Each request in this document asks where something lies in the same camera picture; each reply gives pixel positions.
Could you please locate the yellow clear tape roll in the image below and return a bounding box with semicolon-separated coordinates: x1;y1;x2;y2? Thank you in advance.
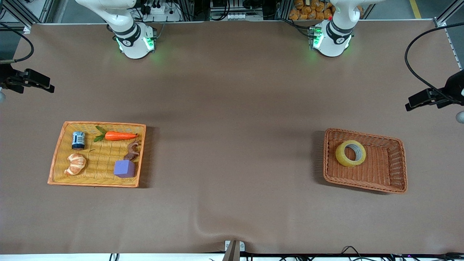
335;140;366;167

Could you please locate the small blue can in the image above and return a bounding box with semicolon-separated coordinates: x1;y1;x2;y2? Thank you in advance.
71;132;86;150

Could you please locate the deep brown wicker basket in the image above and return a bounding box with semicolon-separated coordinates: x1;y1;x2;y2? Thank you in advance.
323;128;408;194

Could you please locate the toy croissant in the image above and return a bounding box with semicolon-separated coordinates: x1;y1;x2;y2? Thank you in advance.
65;153;87;176

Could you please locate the orange toy carrot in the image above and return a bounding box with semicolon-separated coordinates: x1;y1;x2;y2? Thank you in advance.
94;126;139;142

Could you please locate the flat yellow orange-rimmed wicker tray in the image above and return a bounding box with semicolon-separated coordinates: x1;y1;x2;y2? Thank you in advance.
47;121;146;188

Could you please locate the brown toy horse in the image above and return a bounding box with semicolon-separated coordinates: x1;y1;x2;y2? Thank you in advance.
123;141;140;162

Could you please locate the purple cube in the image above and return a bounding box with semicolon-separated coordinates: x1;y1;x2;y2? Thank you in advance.
114;160;136;178

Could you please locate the white power strip with plugs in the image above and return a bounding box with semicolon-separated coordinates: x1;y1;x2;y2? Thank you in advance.
140;0;182;22

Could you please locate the bag of orange breads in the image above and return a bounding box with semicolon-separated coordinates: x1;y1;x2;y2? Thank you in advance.
289;0;335;21

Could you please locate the long white socket strip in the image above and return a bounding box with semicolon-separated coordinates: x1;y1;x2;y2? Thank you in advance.
210;12;264;21

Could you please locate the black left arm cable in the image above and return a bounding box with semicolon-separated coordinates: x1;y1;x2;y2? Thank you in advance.
405;22;464;100

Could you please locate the aluminium frame post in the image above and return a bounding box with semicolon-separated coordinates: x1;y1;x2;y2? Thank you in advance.
0;0;55;33
433;0;464;28

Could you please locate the looped black floor cable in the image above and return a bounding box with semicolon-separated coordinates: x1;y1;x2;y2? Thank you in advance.
341;246;366;261

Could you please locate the metal table edge bracket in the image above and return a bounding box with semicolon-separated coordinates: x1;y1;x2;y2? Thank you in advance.
224;240;245;261

